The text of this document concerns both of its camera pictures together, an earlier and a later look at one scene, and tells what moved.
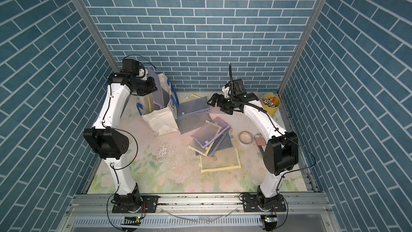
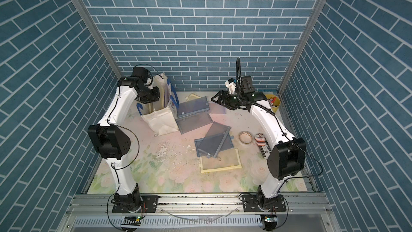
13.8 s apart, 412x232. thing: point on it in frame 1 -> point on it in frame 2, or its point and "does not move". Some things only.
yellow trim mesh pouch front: [222, 159] does not move
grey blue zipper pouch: [192, 106] does not move
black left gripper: [151, 88] -> [156, 96]
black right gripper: [221, 99] -> [222, 94]
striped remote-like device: [260, 141] does not move
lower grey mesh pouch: [186, 123] does not move
